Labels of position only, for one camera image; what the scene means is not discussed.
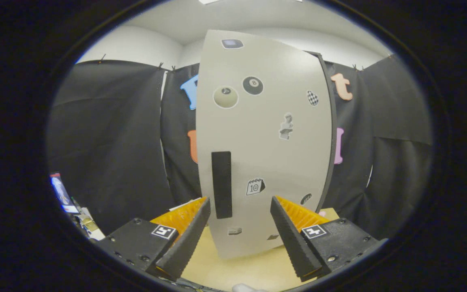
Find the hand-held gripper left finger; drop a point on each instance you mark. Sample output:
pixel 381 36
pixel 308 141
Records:
pixel 185 243

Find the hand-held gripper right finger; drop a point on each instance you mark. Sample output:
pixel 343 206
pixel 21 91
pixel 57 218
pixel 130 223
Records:
pixel 294 243

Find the grey shoe cabinet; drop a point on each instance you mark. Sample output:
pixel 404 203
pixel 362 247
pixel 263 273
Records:
pixel 333 121

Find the stack of books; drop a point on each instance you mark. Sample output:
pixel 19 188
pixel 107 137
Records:
pixel 183 205

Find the cluttered small items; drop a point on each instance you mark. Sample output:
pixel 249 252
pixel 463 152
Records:
pixel 89 225

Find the black backdrop cloth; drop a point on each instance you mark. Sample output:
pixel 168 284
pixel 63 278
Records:
pixel 108 142

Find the blue and white board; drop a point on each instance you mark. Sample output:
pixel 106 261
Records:
pixel 62 192

